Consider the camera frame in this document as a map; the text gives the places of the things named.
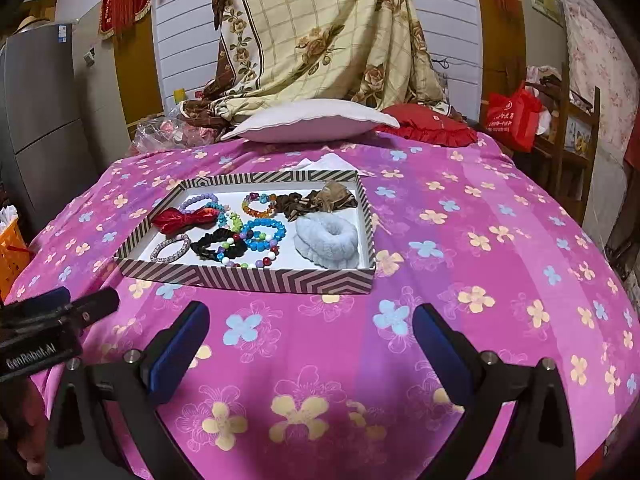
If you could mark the striped jewelry box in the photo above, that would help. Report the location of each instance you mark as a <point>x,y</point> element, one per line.
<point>280,280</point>

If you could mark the white pillow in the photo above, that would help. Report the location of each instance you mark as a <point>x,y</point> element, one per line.
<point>310,120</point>

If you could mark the white paper sheet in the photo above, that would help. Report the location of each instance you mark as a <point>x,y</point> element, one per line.
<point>325,162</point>

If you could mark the grey refrigerator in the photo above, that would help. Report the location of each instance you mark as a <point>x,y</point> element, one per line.
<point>45,110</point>

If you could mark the beige floral quilt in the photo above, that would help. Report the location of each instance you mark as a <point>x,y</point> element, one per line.
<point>310,35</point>

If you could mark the yellow bottle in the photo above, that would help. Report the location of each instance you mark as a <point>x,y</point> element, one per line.
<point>179,96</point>

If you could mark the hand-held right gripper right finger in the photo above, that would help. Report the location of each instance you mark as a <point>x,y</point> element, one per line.
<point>440,350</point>

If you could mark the person's left hand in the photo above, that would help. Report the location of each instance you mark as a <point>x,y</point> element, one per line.
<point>25,420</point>

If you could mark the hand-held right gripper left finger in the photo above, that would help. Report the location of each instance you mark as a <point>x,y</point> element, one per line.
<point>180,347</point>

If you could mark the pale blue fluffy scrunchie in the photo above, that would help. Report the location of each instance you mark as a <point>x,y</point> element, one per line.
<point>310,240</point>

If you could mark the wooden chair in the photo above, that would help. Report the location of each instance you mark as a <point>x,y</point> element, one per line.
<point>592,125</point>

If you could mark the pink floral bed sheet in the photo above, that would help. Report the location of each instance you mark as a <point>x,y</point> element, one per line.
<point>350,360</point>

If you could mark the orange plastic basket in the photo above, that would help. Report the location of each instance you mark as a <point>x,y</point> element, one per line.
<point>12,260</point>

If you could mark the black scrunchie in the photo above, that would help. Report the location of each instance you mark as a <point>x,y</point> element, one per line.
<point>205,247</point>

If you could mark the red shopping bag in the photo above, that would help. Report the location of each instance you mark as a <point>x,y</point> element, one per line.
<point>512,120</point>

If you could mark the clear plastic bag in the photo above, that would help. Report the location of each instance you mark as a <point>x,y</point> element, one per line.
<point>160,132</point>

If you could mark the red ruffled cushion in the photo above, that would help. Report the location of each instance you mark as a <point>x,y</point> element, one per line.
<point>430,127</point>

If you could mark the pink floral curtain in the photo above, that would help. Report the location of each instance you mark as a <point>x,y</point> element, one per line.
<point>600,60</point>

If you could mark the pile of clothes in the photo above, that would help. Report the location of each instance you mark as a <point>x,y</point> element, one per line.
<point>545,80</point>

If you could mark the brown wooden post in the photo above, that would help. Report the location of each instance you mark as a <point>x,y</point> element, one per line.
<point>500,25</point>
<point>137,75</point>

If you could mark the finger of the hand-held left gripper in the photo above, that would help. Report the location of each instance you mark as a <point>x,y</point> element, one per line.
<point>50,297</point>
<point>100,302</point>

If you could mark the straw hat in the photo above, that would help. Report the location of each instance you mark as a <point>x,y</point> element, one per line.
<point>32,25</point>

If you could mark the tan organza scrunchie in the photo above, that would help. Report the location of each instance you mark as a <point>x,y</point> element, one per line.
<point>335,194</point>

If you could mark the white wall socket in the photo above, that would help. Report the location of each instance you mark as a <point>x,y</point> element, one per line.
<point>89,58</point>

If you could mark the brown scrunchie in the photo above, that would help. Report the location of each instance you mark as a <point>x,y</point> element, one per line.
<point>290,203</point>

